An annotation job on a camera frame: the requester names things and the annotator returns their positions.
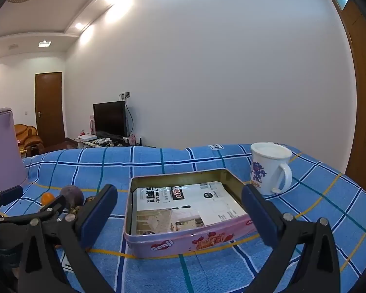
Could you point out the white set-top box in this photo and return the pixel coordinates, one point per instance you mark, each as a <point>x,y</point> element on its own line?
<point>87,137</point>

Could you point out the white tv stand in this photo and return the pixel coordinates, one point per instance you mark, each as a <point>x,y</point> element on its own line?
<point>94,142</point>

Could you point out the black television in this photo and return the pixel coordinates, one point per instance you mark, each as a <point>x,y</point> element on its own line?
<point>109,119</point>

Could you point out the blue plaid blanket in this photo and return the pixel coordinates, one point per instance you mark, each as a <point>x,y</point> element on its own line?
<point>201,268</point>

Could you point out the pink gift bag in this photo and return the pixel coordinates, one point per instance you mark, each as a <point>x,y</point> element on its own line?
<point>131,138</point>

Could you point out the black router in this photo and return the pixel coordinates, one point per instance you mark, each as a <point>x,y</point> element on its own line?
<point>138,142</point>

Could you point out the square recessed ceiling light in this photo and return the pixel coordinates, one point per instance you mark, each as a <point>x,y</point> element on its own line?
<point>44,43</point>

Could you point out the orange tangerine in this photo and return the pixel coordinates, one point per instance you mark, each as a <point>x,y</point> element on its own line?
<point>47,198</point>

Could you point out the wall power outlet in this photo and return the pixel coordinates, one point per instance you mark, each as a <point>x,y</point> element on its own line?
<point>125,95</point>

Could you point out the pink tin box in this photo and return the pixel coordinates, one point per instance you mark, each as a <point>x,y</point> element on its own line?
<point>170,244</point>

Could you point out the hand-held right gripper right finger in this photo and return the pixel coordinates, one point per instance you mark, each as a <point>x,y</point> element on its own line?
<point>257,213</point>

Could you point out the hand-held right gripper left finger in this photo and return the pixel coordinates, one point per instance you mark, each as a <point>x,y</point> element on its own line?
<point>96,219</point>

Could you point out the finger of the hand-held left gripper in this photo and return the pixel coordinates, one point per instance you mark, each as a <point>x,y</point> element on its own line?
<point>53,206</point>
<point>12,193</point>

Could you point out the white printed leaflet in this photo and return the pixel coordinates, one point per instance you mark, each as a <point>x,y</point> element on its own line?
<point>207,207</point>

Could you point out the purple kettle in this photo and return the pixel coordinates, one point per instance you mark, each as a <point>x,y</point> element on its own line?
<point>6,152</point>

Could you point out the brown leather armchair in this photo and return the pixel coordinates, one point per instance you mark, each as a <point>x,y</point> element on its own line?
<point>29,134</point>

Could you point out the white mug with blue print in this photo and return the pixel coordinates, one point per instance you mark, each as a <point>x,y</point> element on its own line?
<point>267,171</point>

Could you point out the brown wooden door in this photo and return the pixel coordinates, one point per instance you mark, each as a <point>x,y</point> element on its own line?
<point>48,110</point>

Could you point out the pink gift box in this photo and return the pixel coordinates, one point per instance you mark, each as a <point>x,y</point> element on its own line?
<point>92,125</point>

